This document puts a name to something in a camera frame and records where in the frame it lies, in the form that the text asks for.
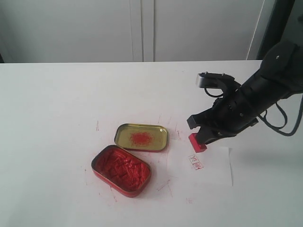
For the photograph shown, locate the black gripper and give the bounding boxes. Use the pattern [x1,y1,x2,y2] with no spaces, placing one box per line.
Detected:
[187,70,289,145]

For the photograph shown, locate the red plastic stamp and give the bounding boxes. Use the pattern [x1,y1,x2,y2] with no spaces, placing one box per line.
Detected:
[188,133,207,153]

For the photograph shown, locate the white paper sheet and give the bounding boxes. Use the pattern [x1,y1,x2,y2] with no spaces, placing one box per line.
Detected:
[167,140,233,186]

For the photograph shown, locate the red ink pad tin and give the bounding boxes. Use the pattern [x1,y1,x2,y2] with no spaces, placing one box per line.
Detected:
[91,145,152,198]

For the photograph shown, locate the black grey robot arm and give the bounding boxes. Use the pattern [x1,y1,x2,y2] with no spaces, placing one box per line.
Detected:
[187,41,303,146]

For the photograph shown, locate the gold tin lid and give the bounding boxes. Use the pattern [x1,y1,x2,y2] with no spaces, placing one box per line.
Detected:
[114,123,169,152]

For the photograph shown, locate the white cabinet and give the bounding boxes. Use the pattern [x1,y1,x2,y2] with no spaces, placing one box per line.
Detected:
[0,0,274,63]

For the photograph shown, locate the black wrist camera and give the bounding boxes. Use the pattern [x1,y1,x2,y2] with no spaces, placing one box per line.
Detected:
[196,72,235,88]

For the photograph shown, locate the black cable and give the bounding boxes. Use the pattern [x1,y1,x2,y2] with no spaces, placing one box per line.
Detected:
[258,92,303,136]

